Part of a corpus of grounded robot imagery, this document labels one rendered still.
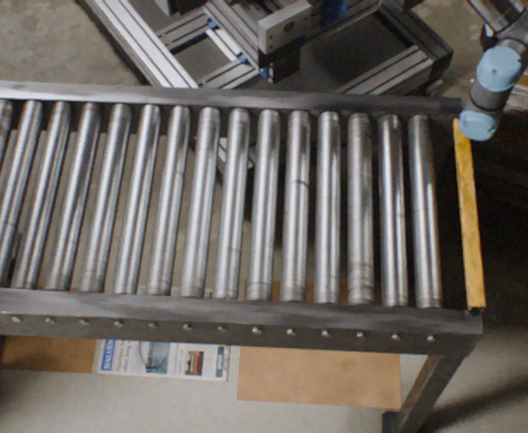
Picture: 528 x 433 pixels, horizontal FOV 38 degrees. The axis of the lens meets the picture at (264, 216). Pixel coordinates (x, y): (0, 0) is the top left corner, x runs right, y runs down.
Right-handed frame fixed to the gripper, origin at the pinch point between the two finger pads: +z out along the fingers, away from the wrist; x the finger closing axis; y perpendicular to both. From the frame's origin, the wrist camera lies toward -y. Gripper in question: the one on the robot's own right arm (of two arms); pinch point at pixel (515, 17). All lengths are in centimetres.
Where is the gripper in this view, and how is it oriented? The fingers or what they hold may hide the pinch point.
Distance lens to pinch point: 187.3
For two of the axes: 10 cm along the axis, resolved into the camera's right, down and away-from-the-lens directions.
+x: -9.2, -3.4, 2.0
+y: -0.1, -4.9, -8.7
